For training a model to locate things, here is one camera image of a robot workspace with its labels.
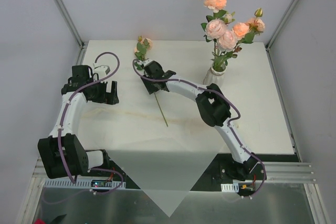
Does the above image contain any pale pink rose stem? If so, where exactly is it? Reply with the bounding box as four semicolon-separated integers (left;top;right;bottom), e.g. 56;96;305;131
201;10;238;72

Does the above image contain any white wrapping paper sheet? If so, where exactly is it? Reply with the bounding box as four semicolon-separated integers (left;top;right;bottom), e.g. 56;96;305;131
106;119;240;217

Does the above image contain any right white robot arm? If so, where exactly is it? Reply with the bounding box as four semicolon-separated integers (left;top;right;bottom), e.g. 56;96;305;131
137;59;258;181

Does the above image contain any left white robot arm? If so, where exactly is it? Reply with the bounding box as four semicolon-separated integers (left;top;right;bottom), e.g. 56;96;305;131
38;65;119;182

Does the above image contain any white ribbed ceramic vase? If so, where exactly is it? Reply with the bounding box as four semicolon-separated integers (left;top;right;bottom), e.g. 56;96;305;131
203;66;226;88

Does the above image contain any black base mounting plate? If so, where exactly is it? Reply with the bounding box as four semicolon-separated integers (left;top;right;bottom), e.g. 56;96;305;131
80;153;271;191

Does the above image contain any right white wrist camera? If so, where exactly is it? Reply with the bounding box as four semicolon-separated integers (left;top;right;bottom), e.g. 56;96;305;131
140;59;153;68

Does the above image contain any left aluminium frame post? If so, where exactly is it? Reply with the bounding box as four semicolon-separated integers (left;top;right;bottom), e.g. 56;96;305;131
54;0;85;49

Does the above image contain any aluminium frame post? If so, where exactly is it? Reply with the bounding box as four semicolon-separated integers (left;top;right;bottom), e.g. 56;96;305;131
54;0;85;49
265;0;301;51

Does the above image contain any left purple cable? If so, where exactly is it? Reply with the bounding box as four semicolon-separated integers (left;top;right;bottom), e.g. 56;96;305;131
41;51;124;204

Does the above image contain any purple cable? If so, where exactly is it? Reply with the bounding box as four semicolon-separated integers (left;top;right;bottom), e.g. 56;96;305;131
132;59;267;202
41;51;124;204

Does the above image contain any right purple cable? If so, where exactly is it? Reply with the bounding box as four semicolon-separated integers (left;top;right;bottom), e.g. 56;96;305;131
132;59;267;202

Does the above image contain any left white cable duct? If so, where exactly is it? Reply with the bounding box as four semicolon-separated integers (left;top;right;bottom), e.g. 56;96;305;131
44;178;126;190

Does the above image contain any white cable duct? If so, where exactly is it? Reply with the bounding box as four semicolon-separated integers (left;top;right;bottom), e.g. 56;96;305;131
44;178;126;190
220;182;255;193

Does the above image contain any right white cable duct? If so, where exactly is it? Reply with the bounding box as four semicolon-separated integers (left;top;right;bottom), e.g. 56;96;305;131
220;182;255;193

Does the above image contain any right aluminium frame post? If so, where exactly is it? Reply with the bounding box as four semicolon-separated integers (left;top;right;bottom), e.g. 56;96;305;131
265;0;301;51

